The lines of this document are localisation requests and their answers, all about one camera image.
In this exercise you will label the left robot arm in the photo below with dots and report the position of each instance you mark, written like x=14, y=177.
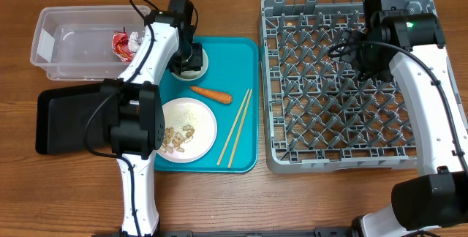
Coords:
x=133, y=122

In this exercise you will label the left wooden chopstick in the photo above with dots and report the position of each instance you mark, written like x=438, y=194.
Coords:
x=232, y=128

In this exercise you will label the red snack wrapper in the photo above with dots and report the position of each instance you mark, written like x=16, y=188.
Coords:
x=125, y=45

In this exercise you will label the orange carrot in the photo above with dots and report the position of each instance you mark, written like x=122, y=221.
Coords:
x=218, y=96

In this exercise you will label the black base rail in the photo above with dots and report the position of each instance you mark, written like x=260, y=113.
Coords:
x=317, y=232

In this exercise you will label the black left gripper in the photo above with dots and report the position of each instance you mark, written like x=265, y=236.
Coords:
x=194, y=64

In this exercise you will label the black plastic tray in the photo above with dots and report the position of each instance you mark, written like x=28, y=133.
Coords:
x=69, y=119

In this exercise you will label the wooden chopstick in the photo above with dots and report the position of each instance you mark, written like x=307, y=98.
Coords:
x=241, y=125
x=232, y=128

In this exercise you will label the right wooden chopstick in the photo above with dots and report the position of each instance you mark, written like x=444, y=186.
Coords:
x=241, y=125

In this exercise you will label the white plate with peanuts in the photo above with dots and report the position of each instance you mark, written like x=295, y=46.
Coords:
x=190, y=130

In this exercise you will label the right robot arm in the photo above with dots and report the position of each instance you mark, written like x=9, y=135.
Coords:
x=410, y=49

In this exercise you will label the teal plastic tray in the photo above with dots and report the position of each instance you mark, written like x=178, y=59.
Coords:
x=233, y=68

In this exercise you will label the clear plastic bin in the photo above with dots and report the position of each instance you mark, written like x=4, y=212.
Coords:
x=75, y=43

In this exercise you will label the grey dishwasher rack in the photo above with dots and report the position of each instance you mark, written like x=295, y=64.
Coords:
x=319, y=117

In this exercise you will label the white small bowl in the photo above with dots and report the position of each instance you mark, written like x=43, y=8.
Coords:
x=194, y=75

